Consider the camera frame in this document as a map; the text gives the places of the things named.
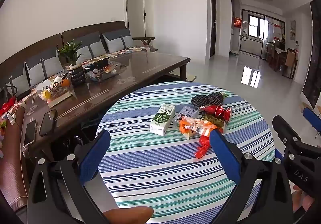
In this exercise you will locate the black foam fruit net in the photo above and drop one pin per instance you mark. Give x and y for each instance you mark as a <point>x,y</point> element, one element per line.
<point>208,99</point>

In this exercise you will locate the glass sliding door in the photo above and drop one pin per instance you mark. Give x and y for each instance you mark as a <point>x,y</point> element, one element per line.
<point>263,35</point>

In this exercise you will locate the wooden dining chair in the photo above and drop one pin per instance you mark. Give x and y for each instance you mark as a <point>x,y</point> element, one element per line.
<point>270,49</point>
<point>291,58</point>

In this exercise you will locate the wall picture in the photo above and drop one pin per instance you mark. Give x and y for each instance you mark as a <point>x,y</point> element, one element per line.
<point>293,29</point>

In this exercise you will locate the patterned sofa blanket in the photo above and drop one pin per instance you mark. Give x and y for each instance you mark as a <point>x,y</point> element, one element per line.
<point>120,51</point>

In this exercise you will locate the person's right hand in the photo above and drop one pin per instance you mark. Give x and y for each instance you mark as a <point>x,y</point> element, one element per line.
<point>299,199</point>

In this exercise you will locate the person's left hand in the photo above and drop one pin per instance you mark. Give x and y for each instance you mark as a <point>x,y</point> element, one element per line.
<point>128,216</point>

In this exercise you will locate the dark door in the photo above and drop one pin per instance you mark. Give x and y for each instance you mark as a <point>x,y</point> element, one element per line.
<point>213,25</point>

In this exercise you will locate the striped tablecloth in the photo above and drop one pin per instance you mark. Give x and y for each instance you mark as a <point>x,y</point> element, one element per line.
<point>163,163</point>

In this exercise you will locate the orange white snack wrapper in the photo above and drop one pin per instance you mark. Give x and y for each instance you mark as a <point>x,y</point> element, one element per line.
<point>186,127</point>

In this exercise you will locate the green snack wrapper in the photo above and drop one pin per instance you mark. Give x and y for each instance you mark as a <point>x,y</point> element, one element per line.
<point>213,120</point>

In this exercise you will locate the dining table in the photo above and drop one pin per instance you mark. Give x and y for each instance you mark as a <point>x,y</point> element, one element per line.
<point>280,50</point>

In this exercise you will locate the clear blister pack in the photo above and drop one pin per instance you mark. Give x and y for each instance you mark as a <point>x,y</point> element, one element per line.
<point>189,111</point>

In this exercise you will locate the dark wooden sofa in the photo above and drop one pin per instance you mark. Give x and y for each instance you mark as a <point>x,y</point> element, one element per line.
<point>82,29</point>

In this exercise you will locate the dark wooden coffee table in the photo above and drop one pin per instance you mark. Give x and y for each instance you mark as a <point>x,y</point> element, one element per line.
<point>140,66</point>

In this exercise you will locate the glass tray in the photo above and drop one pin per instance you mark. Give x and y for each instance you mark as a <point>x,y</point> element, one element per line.
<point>100,74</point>

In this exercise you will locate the potted plant in black vase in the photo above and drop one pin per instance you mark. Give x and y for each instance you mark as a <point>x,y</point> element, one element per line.
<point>76,76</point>

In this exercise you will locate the red foil wrapper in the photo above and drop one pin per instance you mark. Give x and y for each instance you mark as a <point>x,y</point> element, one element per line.
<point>217,111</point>

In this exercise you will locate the orange fruit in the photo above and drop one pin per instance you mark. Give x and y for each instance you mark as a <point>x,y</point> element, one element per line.
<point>65,83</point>

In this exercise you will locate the black phone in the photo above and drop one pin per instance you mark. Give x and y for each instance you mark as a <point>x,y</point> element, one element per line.
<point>29,132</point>
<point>47,122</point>

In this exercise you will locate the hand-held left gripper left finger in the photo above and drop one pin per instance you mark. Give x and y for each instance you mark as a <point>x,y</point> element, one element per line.
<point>96,156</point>

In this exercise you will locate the red wall poster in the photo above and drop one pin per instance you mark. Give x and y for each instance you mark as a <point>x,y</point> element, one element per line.
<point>237,22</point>

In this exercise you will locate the grey blue cushion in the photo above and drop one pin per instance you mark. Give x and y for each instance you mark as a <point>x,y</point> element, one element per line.
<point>92,48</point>
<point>17,83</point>
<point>117,40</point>
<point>40,68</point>

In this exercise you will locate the wooden armchair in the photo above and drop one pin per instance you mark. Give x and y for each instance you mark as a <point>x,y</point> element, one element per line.
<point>145,39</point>

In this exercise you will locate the green white milk carton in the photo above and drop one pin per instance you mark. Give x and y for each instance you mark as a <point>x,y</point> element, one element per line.
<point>161,120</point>

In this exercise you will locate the red bag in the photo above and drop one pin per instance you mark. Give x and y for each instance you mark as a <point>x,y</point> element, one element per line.
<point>7,107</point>

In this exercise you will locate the red orange sausage wrapper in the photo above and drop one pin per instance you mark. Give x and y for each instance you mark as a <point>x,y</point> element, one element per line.
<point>203,147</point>

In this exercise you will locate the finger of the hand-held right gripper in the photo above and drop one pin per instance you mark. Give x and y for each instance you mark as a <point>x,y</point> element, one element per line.
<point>286,133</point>
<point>312,118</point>

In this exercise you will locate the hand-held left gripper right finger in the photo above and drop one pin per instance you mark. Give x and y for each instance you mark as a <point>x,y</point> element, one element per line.
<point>224,156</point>

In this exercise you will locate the black glass cabinet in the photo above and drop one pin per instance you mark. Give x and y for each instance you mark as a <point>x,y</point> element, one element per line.
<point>311,63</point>

